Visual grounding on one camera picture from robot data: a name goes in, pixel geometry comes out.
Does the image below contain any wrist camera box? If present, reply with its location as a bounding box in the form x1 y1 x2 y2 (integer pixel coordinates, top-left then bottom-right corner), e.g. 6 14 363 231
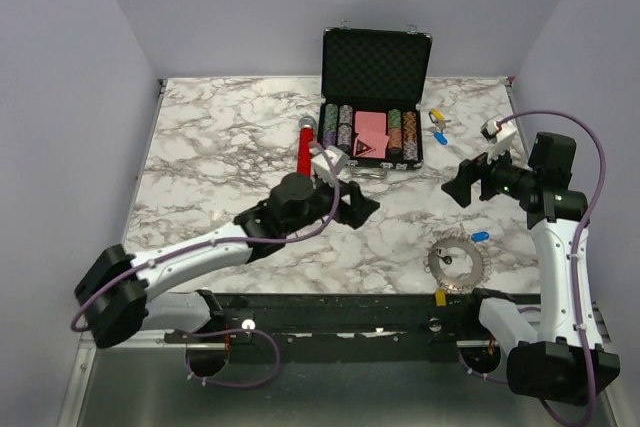
480 119 518 164
311 146 349 185

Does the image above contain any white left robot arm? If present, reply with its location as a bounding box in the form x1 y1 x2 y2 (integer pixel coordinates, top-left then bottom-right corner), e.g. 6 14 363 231
74 173 380 349

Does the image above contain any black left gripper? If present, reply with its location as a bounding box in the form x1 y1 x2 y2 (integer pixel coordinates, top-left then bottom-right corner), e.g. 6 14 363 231
284 172 379 236

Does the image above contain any round metal keyring disc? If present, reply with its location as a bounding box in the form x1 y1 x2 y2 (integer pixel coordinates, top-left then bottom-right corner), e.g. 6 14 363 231
425 228 491 294

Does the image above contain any blue key tag far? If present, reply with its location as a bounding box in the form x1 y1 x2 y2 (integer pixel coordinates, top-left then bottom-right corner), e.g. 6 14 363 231
434 132 447 145

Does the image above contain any yellow key tag far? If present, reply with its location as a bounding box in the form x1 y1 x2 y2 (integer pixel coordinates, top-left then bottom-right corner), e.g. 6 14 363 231
431 109 444 120

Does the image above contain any pink playing card deck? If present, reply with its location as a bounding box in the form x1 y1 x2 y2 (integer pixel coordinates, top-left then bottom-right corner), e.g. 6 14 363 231
354 111 387 135

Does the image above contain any blue key tag on disc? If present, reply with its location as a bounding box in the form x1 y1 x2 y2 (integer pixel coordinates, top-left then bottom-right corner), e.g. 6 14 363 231
471 231 490 242

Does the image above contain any red chip stack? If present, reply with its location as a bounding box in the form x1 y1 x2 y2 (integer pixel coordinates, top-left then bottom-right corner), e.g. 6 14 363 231
388 128 403 156

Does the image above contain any orange black chip stack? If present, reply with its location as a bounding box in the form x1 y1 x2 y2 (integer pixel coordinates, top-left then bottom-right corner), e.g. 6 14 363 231
402 111 418 142

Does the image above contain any red glitter microphone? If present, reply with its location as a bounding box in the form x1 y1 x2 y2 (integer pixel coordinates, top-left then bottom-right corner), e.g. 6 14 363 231
297 115 316 177

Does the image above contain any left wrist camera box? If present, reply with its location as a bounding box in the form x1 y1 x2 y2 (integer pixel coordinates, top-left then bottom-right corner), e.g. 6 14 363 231
311 146 349 185

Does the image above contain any black triangular all-in button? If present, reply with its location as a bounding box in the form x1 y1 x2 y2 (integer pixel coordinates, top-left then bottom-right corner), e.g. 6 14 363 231
353 138 373 157

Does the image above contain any yellow key tag on disc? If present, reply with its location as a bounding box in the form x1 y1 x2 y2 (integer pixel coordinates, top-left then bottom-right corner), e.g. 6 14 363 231
434 289 447 307

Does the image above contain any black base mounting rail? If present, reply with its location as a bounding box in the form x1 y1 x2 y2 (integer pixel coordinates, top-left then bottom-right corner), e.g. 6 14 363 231
166 290 504 373

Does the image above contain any green chip stack right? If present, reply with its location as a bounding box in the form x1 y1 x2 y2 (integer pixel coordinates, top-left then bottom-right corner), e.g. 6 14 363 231
388 109 402 130

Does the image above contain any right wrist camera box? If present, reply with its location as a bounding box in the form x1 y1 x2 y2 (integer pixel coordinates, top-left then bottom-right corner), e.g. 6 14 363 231
480 119 518 164

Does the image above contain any black poker chip case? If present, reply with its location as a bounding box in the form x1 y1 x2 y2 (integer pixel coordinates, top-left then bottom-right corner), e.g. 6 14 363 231
317 27 433 172

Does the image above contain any orange blue lower chip stack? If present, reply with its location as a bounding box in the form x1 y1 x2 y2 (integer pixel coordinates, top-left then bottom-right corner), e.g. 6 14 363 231
336 124 352 153

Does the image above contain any loose pink playing cards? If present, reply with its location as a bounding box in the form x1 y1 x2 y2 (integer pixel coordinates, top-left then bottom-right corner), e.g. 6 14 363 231
354 131 389 159

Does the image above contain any green blue chip stack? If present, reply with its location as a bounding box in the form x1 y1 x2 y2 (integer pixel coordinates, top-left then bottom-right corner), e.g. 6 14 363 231
323 104 339 133

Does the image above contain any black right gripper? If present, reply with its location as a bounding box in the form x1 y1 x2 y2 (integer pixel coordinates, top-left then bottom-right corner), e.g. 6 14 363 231
442 136 538 207

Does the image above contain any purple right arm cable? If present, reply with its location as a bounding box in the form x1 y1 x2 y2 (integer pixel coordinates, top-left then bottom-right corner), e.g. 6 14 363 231
457 109 610 426

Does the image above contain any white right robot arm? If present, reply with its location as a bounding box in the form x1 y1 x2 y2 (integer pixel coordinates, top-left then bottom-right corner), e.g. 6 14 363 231
442 124 620 406

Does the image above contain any purple chip stack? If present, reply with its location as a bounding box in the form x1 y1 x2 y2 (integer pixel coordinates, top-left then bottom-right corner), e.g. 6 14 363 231
322 131 337 149

